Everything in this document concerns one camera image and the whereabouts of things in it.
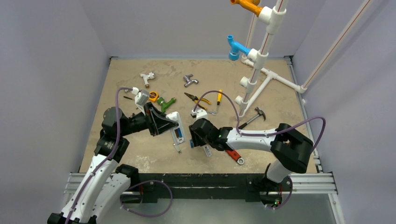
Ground aluminium rail frame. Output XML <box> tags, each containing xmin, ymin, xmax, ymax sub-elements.
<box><xmin>63</xmin><ymin>172</ymin><xmax>339</xmax><ymax>196</ymax></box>

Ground chrome faucet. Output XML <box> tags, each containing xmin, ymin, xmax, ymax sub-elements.
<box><xmin>183</xmin><ymin>74</ymin><xmax>199</xmax><ymax>88</ymax></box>

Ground red adjustable wrench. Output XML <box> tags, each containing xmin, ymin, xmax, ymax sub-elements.
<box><xmin>225</xmin><ymin>150</ymin><xmax>245</xmax><ymax>165</ymax></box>

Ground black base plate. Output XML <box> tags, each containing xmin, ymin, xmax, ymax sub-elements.
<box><xmin>120</xmin><ymin>173</ymin><xmax>292</xmax><ymax>205</ymax></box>

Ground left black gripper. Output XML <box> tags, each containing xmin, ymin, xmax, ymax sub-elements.
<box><xmin>119</xmin><ymin>102</ymin><xmax>178</xmax><ymax>137</ymax></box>

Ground orange tape measure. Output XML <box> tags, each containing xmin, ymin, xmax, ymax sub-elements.
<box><xmin>149</xmin><ymin>91</ymin><xmax>159</xmax><ymax>103</ymax></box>

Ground yellow handled screwdriver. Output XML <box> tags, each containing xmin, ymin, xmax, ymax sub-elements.
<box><xmin>216</xmin><ymin>90</ymin><xmax>222</xmax><ymax>113</ymax></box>

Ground green plastic faucet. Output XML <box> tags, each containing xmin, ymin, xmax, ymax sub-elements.
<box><xmin>156</xmin><ymin>97</ymin><xmax>177</xmax><ymax>113</ymax></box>

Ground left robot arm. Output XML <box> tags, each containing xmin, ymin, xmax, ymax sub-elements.
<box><xmin>47</xmin><ymin>102</ymin><xmax>185</xmax><ymax>224</ymax></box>

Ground silver metal transceiver module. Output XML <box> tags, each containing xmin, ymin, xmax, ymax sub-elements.
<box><xmin>174</xmin><ymin>145</ymin><xmax>182</xmax><ymax>154</ymax></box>

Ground black handled hammer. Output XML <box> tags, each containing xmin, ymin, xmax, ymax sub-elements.
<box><xmin>238</xmin><ymin>107</ymin><xmax>267</xmax><ymax>129</ymax></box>

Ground blue pipe tap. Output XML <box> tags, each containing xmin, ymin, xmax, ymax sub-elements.
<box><xmin>227</xmin><ymin>35</ymin><xmax>252</xmax><ymax>61</ymax></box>

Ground orange pipe fitting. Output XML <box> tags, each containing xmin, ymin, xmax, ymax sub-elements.
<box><xmin>230</xmin><ymin>0</ymin><xmax>263</xmax><ymax>17</ymax></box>

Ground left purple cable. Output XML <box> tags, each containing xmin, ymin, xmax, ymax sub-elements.
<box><xmin>63</xmin><ymin>87</ymin><xmax>173</xmax><ymax>224</ymax></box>

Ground white PVC pipe stand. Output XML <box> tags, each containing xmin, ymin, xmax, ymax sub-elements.
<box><xmin>235</xmin><ymin>0</ymin><xmax>307</xmax><ymax>118</ymax></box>

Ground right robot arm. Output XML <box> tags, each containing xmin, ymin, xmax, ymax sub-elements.
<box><xmin>189</xmin><ymin>118</ymin><xmax>314</xmax><ymax>190</ymax></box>

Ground white remote control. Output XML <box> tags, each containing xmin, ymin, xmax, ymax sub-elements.
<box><xmin>166</xmin><ymin>112</ymin><xmax>186</xmax><ymax>145</ymax></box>

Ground yellow handled pliers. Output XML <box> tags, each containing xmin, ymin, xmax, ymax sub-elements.
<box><xmin>184</xmin><ymin>92</ymin><xmax>212</xmax><ymax>110</ymax></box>

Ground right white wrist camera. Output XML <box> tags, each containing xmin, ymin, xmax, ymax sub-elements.
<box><xmin>191</xmin><ymin>109</ymin><xmax>208</xmax><ymax>119</ymax></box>

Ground white plastic faucet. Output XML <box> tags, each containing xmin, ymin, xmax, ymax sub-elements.
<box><xmin>140</xmin><ymin>72</ymin><xmax>156</xmax><ymax>89</ymax></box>

